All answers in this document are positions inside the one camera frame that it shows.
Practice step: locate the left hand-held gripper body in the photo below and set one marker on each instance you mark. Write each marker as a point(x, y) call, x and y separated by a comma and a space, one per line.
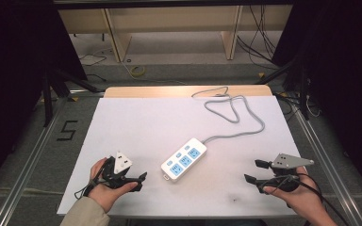
point(114, 175)

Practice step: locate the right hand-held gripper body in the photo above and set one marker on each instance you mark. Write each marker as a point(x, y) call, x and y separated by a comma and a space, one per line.
point(284, 180)

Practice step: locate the person's left hand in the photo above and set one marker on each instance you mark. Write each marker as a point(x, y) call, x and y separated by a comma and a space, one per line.
point(106, 193)

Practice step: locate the person's right hand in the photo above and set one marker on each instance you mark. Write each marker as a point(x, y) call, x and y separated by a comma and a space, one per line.
point(298, 199)

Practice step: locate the white power strip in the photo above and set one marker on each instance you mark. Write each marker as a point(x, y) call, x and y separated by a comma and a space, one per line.
point(184, 160)

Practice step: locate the white table cover sheet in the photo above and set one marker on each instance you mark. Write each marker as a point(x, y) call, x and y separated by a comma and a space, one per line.
point(151, 125)

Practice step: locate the black metal stand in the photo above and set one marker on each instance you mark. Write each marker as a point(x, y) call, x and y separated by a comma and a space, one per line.
point(56, 91)
point(295, 81)

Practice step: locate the black curtain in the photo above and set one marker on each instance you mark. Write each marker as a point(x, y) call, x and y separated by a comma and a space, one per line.
point(15, 62)
point(342, 78)

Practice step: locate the metal floor rail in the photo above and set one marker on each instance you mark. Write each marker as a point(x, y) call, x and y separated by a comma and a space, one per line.
point(28, 163)
point(333, 169)

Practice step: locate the light wooden bench frame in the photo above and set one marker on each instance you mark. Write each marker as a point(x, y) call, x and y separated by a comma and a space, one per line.
point(169, 19)

